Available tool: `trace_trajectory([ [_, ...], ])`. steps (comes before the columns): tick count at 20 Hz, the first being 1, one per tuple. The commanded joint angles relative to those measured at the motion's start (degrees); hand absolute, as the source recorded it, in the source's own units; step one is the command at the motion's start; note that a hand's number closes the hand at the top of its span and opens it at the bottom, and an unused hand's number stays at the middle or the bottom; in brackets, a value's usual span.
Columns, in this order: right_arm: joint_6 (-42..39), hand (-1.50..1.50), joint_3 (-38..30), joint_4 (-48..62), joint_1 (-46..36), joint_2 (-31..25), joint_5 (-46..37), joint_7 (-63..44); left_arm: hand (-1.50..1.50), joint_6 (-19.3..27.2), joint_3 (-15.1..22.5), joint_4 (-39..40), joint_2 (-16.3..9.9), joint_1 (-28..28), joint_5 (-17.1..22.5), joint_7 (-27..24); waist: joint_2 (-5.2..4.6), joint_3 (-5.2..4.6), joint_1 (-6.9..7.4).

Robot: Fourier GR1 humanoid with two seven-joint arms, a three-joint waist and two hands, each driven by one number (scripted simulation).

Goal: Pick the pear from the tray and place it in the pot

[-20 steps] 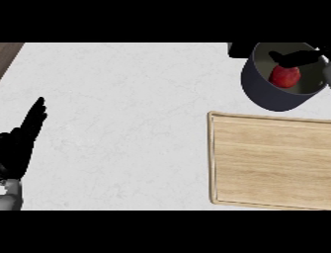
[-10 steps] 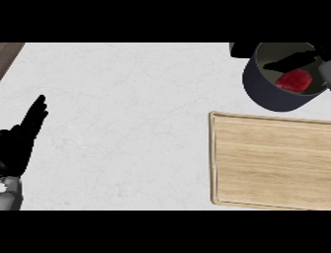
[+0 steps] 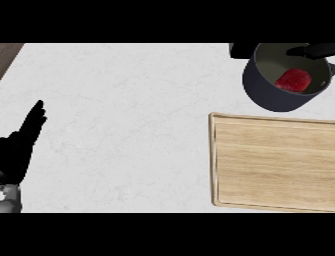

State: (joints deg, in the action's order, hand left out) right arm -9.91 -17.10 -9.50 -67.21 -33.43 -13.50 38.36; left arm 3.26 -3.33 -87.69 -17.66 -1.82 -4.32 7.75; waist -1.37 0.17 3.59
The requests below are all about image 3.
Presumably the dark grey pot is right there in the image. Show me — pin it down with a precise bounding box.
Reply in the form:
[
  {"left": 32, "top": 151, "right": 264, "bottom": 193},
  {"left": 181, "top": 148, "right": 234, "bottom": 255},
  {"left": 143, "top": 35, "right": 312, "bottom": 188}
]
[{"left": 242, "top": 42, "right": 335, "bottom": 113}]

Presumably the pale wooden cutting board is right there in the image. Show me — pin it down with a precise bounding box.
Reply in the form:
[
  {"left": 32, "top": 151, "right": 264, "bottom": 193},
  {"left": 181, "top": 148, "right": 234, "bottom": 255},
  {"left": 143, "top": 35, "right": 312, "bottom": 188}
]
[{"left": 208, "top": 111, "right": 335, "bottom": 214}]

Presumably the black block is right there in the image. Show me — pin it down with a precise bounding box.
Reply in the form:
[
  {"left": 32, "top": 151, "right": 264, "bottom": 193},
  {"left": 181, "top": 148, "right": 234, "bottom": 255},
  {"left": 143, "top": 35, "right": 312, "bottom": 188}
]
[{"left": 228, "top": 42, "right": 258, "bottom": 61}]

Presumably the red fruit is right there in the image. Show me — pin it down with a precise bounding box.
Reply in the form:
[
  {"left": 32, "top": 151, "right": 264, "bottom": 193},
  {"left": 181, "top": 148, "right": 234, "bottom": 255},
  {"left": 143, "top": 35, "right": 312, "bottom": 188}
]
[{"left": 274, "top": 68, "right": 314, "bottom": 94}]

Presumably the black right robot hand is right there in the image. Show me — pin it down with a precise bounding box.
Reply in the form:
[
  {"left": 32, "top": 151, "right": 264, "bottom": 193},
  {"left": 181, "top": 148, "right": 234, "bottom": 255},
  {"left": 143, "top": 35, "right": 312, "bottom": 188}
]
[{"left": 286, "top": 42, "right": 335, "bottom": 61}]

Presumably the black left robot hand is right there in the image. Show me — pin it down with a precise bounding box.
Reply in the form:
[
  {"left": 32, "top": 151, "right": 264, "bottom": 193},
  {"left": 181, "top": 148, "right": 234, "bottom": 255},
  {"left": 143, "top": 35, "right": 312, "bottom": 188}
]
[{"left": 0, "top": 99, "right": 50, "bottom": 192}]

